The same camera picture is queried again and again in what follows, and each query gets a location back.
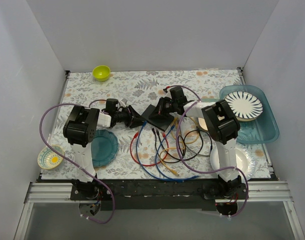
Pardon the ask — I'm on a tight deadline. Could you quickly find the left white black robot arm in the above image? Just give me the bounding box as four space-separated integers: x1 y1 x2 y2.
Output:
63 98 145 200

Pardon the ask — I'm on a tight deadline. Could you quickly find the blue ethernet cable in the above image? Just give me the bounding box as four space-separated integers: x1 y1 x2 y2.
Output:
137 121 201 181
154 124 175 178

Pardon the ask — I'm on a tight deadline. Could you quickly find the red ethernet cable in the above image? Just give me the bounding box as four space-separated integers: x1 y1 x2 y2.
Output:
129 132 170 167

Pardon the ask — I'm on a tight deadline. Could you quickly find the lime green bowl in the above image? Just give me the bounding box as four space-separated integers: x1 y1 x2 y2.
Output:
92 65 111 82

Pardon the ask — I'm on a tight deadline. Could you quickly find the yellow ethernet cable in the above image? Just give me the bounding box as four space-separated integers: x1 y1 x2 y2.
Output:
158 147 186 177
169 117 201 145

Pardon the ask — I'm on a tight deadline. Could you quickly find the teal plastic tray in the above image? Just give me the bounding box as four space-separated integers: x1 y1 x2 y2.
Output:
219 85 280 145

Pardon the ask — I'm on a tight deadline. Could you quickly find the beige square dish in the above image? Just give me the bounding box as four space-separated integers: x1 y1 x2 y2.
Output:
198 118 208 131

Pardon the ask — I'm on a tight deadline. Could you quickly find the light green plate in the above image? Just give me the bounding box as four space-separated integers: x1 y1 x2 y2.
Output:
201 98 218 103

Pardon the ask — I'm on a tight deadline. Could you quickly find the aluminium frame rail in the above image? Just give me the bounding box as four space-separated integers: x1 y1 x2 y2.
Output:
14 181 305 240

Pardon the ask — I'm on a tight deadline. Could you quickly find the blue striped white plate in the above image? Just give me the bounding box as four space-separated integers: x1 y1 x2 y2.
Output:
224 91 263 122

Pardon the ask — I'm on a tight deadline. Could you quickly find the small patterned yellow bowl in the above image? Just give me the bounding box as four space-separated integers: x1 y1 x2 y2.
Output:
37 146 63 170

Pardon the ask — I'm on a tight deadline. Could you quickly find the black network switch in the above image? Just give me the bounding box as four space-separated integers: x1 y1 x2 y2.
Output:
141 104 174 132

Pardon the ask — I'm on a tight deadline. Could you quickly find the floral table mat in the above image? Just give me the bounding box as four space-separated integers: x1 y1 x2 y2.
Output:
41 69 273 180

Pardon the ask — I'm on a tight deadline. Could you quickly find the black mounting base plate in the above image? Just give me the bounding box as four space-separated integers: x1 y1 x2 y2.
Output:
69 177 248 212

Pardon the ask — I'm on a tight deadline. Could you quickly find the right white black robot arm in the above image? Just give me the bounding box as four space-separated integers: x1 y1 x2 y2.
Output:
142 86 242 199

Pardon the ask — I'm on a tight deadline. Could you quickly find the black ethernet cable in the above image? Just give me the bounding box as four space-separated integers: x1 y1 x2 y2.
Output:
151 127 206 163
156 128 213 162

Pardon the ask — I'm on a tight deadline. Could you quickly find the teal scalloped plate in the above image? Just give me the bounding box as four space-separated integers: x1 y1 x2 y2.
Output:
91 129 119 168

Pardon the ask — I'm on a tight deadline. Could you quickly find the white paper plate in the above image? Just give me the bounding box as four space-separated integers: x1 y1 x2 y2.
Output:
210 144 257 181

